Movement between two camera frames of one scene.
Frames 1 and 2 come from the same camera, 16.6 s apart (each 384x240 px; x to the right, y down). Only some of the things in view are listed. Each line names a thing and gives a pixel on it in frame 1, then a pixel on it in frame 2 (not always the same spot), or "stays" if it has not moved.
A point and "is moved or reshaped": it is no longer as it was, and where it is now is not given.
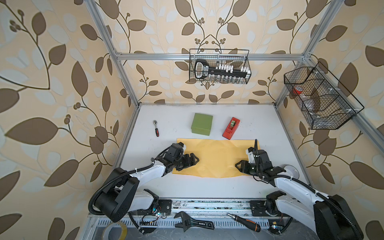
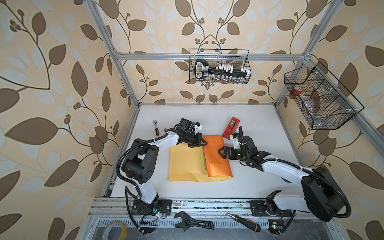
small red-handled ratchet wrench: (155, 122) stays
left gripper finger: (189, 161) → (201, 142)
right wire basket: (324, 102) stays
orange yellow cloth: (217, 158) is moved or reshaped
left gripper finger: (182, 163) → (192, 144)
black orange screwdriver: (251, 225) stays
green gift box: (201, 124) → (205, 158)
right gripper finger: (243, 166) → (229, 152)
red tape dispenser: (231, 128) stays
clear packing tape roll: (105, 233) stays
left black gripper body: (174, 163) → (191, 137)
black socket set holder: (202, 70) stays
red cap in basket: (297, 89) stays
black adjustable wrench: (186, 222) stays
